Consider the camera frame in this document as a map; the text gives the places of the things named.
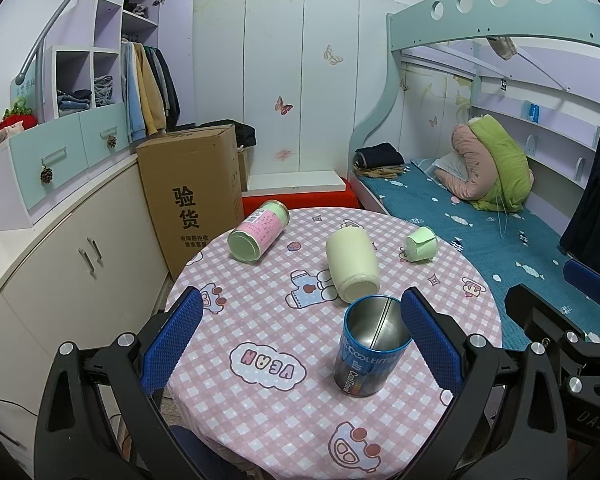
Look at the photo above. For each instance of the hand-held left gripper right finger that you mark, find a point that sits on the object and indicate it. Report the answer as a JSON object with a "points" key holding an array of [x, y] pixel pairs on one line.
{"points": [[430, 342]]}

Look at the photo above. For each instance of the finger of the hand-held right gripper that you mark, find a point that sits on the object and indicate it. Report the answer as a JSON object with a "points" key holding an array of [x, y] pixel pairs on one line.
{"points": [[586, 276], [530, 307]]}

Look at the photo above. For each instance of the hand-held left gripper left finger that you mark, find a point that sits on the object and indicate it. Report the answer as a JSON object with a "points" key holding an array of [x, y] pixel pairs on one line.
{"points": [[172, 340]]}

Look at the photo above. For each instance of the cream cup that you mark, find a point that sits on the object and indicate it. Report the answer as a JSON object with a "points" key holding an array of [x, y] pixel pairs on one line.
{"points": [[351, 262]]}

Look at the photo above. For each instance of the blue metal cup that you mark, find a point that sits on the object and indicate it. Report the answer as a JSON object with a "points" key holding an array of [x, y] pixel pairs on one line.
{"points": [[360, 375]]}

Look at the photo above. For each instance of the small light green cup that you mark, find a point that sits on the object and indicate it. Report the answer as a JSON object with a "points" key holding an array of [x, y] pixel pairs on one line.
{"points": [[421, 245]]}

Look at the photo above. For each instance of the dark hanging garment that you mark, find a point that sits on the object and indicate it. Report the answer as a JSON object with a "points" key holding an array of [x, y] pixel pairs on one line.
{"points": [[597, 200]]}

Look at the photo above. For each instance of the teal printed bed sheet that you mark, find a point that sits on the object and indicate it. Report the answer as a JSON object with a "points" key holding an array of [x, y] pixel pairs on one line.
{"points": [[455, 230]]}

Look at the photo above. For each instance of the pink checkered tablecloth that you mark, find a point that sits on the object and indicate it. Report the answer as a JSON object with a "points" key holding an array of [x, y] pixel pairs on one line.
{"points": [[280, 310]]}

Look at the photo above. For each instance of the white low cabinet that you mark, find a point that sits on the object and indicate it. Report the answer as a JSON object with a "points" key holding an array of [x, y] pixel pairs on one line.
{"points": [[55, 280]]}

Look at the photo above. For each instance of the pink and green canister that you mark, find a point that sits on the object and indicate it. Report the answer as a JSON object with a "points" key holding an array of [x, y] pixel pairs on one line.
{"points": [[260, 230]]}

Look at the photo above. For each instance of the pink and green rolled quilt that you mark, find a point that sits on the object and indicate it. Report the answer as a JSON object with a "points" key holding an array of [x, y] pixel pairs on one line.
{"points": [[500, 165]]}

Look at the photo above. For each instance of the large cardboard box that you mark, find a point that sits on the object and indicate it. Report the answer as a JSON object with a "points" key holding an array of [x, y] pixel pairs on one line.
{"points": [[190, 200]]}

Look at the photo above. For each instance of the white pillow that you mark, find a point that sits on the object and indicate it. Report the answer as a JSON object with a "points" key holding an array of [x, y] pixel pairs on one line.
{"points": [[449, 166]]}

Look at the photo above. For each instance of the small blue box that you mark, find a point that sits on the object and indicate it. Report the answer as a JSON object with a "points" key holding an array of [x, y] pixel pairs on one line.
{"points": [[534, 112]]}

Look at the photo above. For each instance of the small cardboard box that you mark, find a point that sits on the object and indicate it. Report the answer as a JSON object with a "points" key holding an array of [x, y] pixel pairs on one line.
{"points": [[243, 167]]}

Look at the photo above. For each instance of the red cloth-covered stand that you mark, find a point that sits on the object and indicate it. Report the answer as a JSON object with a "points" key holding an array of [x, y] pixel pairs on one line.
{"points": [[305, 201]]}

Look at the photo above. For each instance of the folded dark clothes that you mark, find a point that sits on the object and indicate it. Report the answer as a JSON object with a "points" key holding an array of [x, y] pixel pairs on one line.
{"points": [[377, 157]]}

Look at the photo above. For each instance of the white board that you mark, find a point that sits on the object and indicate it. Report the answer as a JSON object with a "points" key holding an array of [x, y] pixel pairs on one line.
{"points": [[295, 180]]}

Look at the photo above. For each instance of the pine cone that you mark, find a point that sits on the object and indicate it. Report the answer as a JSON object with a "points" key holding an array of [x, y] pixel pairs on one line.
{"points": [[112, 141], [46, 175]]}

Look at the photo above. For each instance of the black bag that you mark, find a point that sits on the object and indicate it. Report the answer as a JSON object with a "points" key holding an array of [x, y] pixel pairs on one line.
{"points": [[242, 134]]}

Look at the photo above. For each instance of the mint drawer unit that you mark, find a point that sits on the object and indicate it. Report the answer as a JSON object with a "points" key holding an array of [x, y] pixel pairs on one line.
{"points": [[55, 155]]}

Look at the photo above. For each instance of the light blue hanging shirt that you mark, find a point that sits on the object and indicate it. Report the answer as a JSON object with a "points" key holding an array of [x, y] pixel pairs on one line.
{"points": [[132, 105]]}

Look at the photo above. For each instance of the grey towel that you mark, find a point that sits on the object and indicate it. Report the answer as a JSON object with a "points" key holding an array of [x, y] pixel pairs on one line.
{"points": [[502, 46]]}

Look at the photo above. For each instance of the yellow hanging jacket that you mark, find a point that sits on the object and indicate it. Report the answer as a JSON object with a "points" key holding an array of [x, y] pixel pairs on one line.
{"points": [[150, 95]]}

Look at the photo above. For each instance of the dark hanging jackets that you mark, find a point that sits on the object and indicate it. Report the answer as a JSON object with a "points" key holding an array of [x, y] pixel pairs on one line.
{"points": [[167, 85]]}

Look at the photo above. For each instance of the folded jeans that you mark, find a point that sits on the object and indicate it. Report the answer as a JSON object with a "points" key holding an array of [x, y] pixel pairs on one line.
{"points": [[75, 100], [104, 91]]}

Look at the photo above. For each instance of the red plush toy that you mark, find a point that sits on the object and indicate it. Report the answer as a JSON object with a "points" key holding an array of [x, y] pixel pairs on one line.
{"points": [[15, 127]]}

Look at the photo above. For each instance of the lilac wardrobe shelf unit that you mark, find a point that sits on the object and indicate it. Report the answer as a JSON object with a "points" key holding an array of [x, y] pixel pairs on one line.
{"points": [[105, 25]]}

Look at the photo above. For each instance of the grey clothes on shelf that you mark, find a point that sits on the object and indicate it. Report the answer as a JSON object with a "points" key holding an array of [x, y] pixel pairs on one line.
{"points": [[137, 7]]}

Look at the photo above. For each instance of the mint bunk bed frame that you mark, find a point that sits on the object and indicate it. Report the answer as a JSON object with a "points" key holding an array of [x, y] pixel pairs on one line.
{"points": [[430, 25]]}

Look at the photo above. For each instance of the curved grey metal rail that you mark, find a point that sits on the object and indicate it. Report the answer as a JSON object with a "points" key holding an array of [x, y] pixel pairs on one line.
{"points": [[50, 30]]}

